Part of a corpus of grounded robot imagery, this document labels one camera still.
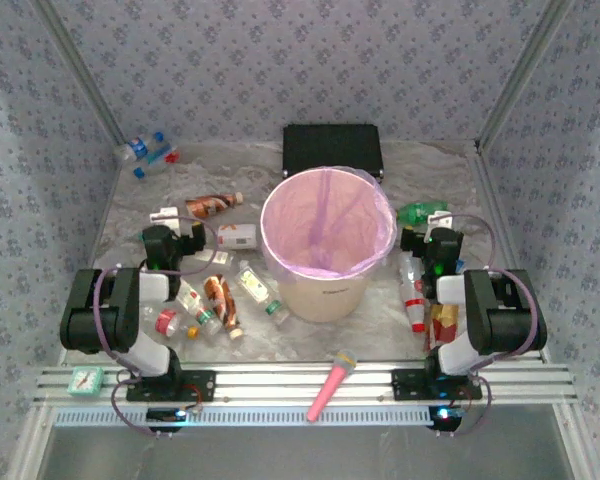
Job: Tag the white label plastic bottle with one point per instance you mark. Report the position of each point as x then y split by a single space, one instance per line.
237 236

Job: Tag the clear bottle red label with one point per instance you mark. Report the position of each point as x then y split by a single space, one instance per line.
412 300

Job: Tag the pink toy microphone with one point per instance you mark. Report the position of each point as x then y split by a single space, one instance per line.
330 385

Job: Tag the pink-lined trash bin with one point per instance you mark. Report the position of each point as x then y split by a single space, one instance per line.
330 215

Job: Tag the aluminium mounting rail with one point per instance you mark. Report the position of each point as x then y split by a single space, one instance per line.
290 382

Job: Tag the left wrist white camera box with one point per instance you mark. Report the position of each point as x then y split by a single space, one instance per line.
162 216

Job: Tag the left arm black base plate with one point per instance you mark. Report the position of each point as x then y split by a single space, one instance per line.
200 385

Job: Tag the green plastic bottle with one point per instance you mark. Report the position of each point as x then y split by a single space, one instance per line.
420 212

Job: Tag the clear water bottle blue label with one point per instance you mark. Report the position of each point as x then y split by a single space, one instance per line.
460 265

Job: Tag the yellow red label bottle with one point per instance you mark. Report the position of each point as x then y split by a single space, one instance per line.
442 322

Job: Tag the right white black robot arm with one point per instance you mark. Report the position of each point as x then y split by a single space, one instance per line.
505 310

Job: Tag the clear bottle teal label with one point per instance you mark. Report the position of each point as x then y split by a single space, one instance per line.
152 159

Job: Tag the black flat box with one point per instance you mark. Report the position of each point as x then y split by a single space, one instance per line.
330 147

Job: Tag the clear bottle yellow-green label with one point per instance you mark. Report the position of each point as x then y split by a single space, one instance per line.
255 285

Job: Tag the aluminium frame post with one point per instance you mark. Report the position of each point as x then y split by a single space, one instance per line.
82 75
522 75

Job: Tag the brown orange label bottle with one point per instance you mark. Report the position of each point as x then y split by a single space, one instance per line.
221 305
210 205

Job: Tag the small mint green clock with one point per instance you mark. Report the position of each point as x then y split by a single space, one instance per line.
85 381

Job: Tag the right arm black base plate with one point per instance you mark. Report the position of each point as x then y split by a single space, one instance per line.
407 385

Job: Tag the clear bottle blue-red label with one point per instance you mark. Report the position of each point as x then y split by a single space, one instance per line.
137 145

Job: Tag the clear bottle green-white label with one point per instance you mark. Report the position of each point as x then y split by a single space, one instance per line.
195 305

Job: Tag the pink label bottle orange cap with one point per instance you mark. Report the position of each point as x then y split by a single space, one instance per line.
166 320

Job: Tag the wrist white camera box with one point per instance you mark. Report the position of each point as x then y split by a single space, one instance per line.
440 219
162 216

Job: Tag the beige plastic waste bin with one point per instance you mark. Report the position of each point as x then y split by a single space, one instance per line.
325 300

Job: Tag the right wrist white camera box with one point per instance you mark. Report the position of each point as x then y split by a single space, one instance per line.
440 219

